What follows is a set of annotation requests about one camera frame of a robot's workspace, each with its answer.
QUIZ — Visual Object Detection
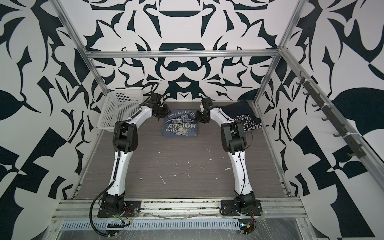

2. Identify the white plastic laundry basket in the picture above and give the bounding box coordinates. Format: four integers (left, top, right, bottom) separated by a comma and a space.
97, 89, 144, 133

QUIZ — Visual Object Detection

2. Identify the white slotted cable duct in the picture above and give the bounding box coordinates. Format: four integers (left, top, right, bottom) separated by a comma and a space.
61, 219, 241, 231

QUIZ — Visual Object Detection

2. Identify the aluminium frame enclosure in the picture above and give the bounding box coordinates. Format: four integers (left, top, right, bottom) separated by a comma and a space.
49, 0, 384, 199

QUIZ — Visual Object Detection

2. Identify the grey blue printed tank top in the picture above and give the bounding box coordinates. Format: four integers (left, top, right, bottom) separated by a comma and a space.
163, 110, 198, 138

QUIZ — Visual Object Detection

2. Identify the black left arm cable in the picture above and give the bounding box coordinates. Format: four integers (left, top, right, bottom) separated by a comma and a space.
89, 179, 127, 238

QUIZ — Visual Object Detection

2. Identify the navy tank top red trim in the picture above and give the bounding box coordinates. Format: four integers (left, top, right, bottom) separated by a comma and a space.
222, 101, 262, 132

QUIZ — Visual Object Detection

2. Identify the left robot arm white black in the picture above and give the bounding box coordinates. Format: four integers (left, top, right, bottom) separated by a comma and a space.
96, 93, 170, 218

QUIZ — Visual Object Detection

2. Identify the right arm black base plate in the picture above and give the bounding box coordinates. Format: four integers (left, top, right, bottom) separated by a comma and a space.
219, 200, 263, 217

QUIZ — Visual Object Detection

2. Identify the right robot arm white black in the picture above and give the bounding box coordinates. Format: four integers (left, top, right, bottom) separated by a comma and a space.
196, 98, 256, 215

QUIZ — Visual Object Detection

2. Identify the small green circuit board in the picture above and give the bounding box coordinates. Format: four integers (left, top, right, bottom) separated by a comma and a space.
239, 222, 256, 235

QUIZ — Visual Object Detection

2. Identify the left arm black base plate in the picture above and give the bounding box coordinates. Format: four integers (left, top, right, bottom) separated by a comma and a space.
97, 201, 142, 218

